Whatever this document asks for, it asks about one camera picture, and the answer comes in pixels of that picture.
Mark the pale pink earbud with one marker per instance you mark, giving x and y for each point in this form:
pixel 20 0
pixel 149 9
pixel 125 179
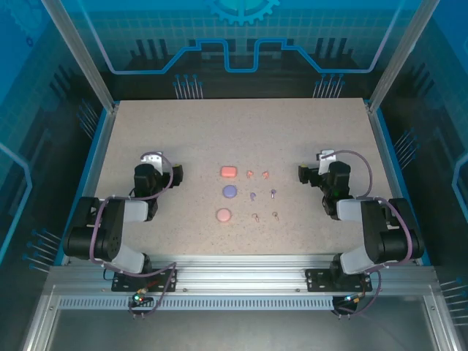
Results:
pixel 256 217
pixel 275 215

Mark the coral rectangular charging case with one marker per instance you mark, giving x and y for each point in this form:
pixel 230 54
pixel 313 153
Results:
pixel 228 172

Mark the purple round charging case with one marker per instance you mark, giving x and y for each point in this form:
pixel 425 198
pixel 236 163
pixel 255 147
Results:
pixel 230 191

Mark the coral earbud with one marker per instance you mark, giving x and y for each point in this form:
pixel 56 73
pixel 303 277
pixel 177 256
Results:
pixel 265 174
pixel 249 174

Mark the pink round charging case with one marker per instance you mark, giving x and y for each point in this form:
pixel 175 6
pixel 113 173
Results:
pixel 223 215

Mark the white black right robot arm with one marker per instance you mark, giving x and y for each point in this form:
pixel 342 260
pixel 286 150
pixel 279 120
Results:
pixel 376 226

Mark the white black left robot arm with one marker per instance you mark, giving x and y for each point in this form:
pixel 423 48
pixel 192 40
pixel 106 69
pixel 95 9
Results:
pixel 109 226

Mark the blue table edge strip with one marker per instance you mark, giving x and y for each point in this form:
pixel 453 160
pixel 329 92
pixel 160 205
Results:
pixel 392 164
pixel 91 164

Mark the small LED connector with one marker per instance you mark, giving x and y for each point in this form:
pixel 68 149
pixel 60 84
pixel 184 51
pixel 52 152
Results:
pixel 140 298
pixel 351 299

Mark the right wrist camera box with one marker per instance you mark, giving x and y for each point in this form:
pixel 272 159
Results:
pixel 323 157

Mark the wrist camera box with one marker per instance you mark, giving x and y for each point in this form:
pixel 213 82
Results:
pixel 323 157
pixel 150 159

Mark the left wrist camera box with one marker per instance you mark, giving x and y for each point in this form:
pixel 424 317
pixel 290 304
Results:
pixel 150 159

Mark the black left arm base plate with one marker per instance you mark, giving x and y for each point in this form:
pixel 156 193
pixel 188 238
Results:
pixel 161 279

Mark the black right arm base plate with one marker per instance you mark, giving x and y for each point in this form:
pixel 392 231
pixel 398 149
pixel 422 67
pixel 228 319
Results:
pixel 318 279

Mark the aluminium mounting rail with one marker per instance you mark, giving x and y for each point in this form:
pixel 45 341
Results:
pixel 237 270

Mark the aluminium corner post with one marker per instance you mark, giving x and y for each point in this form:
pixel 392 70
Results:
pixel 82 55
pixel 400 55

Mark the aluminium tray frame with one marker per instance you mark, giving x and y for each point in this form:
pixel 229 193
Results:
pixel 237 329

